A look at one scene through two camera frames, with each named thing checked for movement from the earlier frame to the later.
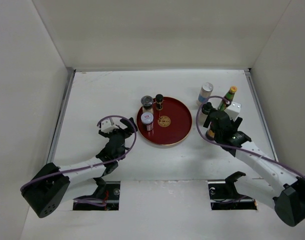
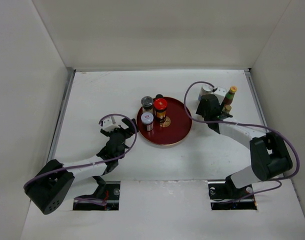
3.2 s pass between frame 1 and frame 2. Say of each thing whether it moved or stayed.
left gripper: stayed
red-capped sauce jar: moved
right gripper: moved
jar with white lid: stayed
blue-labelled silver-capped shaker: stayed
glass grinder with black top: stayed
